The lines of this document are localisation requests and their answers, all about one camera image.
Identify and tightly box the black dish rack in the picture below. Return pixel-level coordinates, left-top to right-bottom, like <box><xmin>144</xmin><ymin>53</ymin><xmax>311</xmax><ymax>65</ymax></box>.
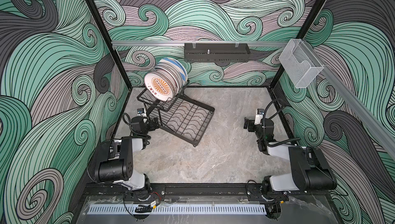
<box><xmin>137</xmin><ymin>81</ymin><xmax>215</xmax><ymax>147</ymax></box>

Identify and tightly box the sunburst pattern plate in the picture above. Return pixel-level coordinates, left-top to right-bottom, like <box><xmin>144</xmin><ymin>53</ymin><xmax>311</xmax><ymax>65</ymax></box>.
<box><xmin>154</xmin><ymin>67</ymin><xmax>179</xmax><ymax>96</ymax></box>
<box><xmin>144</xmin><ymin>72</ymin><xmax>174</xmax><ymax>102</ymax></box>

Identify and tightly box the blue striped plate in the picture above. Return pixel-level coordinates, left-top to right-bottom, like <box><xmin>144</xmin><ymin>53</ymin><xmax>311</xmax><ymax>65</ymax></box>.
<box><xmin>157</xmin><ymin>57</ymin><xmax>188</xmax><ymax>86</ymax></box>

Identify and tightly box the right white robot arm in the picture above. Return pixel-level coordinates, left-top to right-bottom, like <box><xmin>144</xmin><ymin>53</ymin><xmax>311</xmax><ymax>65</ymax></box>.
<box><xmin>243</xmin><ymin>118</ymin><xmax>337</xmax><ymax>192</ymax></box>

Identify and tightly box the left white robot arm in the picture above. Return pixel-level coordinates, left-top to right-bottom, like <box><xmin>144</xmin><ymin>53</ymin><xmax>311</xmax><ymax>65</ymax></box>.
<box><xmin>93</xmin><ymin>113</ymin><xmax>159</xmax><ymax>195</ymax></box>

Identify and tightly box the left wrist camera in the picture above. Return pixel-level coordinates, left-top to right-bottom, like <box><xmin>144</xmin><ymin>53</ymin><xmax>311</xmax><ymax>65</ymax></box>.
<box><xmin>137</xmin><ymin>108</ymin><xmax>147</xmax><ymax>118</ymax></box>

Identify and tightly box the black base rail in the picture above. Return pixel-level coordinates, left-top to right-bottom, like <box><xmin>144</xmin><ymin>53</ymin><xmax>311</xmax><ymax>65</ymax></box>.
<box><xmin>83</xmin><ymin>182</ymin><xmax>329</xmax><ymax>202</ymax></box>

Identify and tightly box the clear plastic wall bin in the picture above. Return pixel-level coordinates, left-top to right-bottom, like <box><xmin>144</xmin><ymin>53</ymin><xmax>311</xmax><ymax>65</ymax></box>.
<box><xmin>279</xmin><ymin>39</ymin><xmax>324</xmax><ymax>89</ymax></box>

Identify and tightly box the black hanging wall tray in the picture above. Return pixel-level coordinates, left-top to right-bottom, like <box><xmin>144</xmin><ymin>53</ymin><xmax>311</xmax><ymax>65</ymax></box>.
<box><xmin>184</xmin><ymin>44</ymin><xmax>251</xmax><ymax>64</ymax></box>

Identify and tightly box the aluminium rail back wall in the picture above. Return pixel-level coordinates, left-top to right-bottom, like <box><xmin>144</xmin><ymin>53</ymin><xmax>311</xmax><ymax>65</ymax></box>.
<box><xmin>111</xmin><ymin>40</ymin><xmax>288</xmax><ymax>47</ymax></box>

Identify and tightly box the aluminium rail wall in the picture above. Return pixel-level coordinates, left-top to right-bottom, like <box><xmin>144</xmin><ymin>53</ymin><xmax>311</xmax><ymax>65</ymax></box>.
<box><xmin>111</xmin><ymin>40</ymin><xmax>288</xmax><ymax>47</ymax></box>
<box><xmin>303</xmin><ymin>40</ymin><xmax>395</xmax><ymax>154</ymax></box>

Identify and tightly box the aluminium rail right wall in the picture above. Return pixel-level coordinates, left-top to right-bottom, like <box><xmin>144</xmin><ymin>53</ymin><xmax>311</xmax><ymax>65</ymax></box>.
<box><xmin>303</xmin><ymin>40</ymin><xmax>395</xmax><ymax>154</ymax></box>

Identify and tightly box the white slotted cable duct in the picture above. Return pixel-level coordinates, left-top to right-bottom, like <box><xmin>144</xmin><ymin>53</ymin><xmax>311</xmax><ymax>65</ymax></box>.
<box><xmin>87</xmin><ymin>204</ymin><xmax>266</xmax><ymax>215</ymax></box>

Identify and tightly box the black corner frame post right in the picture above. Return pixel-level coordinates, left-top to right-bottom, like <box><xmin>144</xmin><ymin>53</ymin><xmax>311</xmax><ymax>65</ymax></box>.
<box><xmin>268</xmin><ymin>0</ymin><xmax>326</xmax><ymax>91</ymax></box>

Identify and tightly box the black corner frame post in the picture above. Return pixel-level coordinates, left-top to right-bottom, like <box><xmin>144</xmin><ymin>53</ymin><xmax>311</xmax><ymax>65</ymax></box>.
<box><xmin>85</xmin><ymin>0</ymin><xmax>133</xmax><ymax>92</ymax></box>
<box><xmin>268</xmin><ymin>0</ymin><xmax>326</xmax><ymax>91</ymax></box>

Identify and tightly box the black corner frame post left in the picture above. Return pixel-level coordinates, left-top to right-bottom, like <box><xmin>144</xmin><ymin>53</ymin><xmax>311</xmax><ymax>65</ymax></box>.
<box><xmin>85</xmin><ymin>0</ymin><xmax>133</xmax><ymax>92</ymax></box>

